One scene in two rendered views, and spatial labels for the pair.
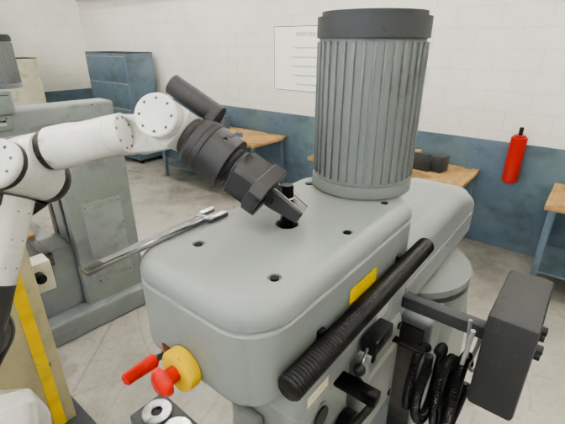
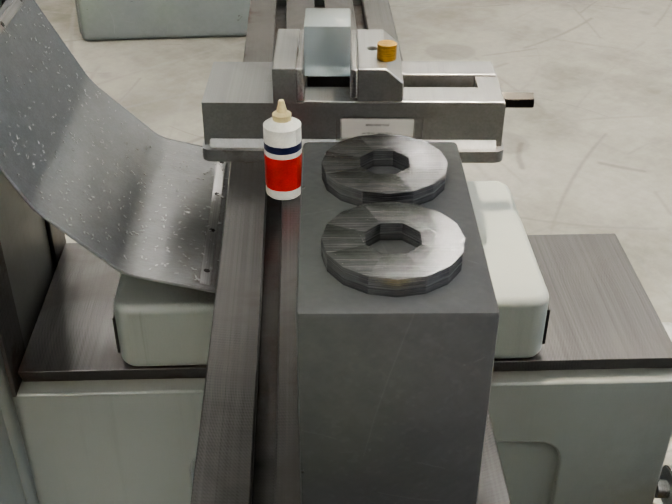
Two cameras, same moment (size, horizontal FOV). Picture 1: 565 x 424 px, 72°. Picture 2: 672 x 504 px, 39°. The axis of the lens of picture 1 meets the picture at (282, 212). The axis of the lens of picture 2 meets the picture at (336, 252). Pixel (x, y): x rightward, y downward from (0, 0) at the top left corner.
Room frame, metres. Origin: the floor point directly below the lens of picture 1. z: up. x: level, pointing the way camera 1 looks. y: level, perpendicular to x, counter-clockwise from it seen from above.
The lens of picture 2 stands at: (1.21, 0.74, 1.44)
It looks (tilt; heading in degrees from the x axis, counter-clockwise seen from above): 34 degrees down; 229
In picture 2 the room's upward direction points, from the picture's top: straight up
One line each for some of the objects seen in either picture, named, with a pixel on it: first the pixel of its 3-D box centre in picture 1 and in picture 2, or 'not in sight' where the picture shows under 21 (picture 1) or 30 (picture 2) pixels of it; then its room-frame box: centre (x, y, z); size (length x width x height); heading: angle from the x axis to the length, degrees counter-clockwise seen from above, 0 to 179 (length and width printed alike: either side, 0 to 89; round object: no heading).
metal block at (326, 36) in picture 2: not in sight; (327, 42); (0.54, -0.06, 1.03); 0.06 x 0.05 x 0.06; 49
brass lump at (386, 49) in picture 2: not in sight; (386, 50); (0.51, 0.01, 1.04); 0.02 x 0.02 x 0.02
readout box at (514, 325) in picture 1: (514, 341); not in sight; (0.60, -0.46, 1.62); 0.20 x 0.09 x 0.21; 142
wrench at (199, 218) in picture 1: (161, 236); not in sight; (0.52, 0.18, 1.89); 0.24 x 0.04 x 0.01; 144
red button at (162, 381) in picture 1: (166, 378); not in sight; (0.38, 0.15, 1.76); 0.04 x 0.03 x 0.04; 52
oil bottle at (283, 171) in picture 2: not in sight; (282, 147); (0.66, 0.02, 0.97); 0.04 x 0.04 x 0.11
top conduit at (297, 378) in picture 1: (372, 298); not in sight; (0.51, -0.14, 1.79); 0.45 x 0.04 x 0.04; 142
